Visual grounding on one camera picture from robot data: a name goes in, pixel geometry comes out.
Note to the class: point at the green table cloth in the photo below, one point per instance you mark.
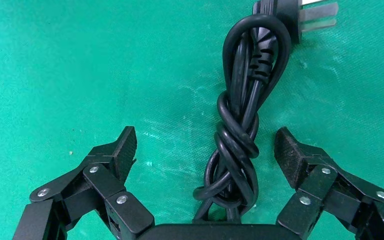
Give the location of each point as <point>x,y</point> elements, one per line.
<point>79,66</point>

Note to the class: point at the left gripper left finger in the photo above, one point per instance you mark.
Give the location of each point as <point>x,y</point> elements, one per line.
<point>106,185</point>

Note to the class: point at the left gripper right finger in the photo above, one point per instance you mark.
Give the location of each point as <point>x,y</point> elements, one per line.
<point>324,188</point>

